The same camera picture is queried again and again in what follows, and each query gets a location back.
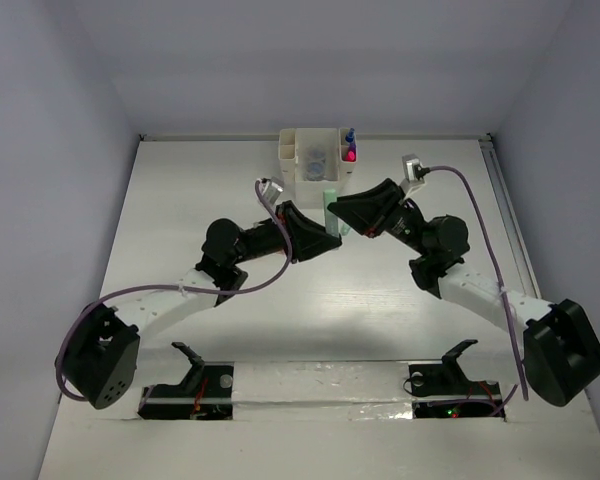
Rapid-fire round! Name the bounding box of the silver foil strip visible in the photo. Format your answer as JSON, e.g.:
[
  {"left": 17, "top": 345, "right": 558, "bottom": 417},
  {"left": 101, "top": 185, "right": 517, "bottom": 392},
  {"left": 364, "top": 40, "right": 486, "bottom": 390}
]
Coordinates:
[{"left": 231, "top": 361, "right": 413, "bottom": 422}]

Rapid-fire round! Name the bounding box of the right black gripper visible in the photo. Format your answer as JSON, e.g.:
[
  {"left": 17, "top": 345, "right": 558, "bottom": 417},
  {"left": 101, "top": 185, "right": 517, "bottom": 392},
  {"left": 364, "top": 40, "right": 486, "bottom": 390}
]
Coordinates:
[{"left": 326, "top": 180, "right": 430, "bottom": 257}]

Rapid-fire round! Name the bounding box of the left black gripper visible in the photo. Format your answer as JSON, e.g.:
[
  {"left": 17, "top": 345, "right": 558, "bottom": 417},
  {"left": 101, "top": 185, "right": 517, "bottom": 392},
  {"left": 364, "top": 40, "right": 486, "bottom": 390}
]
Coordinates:
[{"left": 229, "top": 200, "right": 339, "bottom": 264}]

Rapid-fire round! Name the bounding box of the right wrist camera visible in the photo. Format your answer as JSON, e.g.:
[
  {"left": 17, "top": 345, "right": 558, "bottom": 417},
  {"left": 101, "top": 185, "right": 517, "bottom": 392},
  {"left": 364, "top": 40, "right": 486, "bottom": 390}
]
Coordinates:
[{"left": 400, "top": 154, "right": 429, "bottom": 198}]

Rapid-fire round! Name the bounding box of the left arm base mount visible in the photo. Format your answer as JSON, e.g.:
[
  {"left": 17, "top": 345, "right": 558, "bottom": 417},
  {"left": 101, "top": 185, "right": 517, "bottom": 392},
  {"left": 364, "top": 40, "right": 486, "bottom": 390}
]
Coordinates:
[{"left": 137, "top": 342, "right": 234, "bottom": 421}]

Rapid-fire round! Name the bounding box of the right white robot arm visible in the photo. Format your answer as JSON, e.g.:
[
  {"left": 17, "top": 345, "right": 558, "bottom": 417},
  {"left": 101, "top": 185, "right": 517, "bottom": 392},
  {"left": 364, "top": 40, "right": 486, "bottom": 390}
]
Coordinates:
[{"left": 326, "top": 179, "right": 600, "bottom": 407}]

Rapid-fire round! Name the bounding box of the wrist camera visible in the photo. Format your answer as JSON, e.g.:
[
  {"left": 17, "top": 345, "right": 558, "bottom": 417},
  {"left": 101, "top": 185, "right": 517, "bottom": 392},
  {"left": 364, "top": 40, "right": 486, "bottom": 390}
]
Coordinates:
[
  {"left": 400, "top": 154, "right": 429, "bottom": 198},
  {"left": 256, "top": 177, "right": 284, "bottom": 207}
]

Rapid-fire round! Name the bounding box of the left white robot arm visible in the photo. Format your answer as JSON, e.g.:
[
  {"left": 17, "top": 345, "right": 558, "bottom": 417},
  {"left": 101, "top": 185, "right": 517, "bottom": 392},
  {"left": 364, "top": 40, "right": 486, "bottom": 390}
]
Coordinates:
[{"left": 55, "top": 216, "right": 294, "bottom": 410}]

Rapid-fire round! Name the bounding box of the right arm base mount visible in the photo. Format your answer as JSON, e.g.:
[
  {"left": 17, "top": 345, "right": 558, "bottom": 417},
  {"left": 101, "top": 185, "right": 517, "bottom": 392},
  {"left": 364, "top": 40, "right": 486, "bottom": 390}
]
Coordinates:
[{"left": 402, "top": 339, "right": 505, "bottom": 419}]

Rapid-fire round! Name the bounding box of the clear jar of paperclips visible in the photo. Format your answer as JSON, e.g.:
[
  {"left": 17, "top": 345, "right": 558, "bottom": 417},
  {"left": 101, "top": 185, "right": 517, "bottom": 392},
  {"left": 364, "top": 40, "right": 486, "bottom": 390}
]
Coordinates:
[{"left": 304, "top": 162, "right": 326, "bottom": 181}]

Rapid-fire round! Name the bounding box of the cream perforated organizer basket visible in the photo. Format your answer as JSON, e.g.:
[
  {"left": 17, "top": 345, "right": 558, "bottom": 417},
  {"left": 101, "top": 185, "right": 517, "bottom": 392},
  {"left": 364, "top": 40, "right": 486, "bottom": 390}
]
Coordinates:
[{"left": 278, "top": 127, "right": 358, "bottom": 209}]

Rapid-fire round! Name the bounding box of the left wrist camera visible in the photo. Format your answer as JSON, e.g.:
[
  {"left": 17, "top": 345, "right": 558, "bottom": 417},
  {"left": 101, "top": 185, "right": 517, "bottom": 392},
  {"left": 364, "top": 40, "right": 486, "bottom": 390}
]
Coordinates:
[{"left": 256, "top": 177, "right": 284, "bottom": 207}]

